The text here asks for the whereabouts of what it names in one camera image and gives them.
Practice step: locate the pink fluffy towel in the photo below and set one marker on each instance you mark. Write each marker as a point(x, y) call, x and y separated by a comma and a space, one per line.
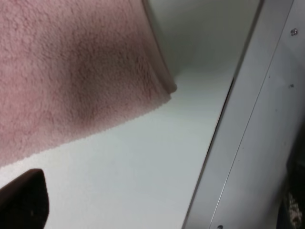
point(73, 68)

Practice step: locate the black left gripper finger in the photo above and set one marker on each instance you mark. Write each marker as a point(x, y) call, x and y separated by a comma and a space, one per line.
point(24, 202)

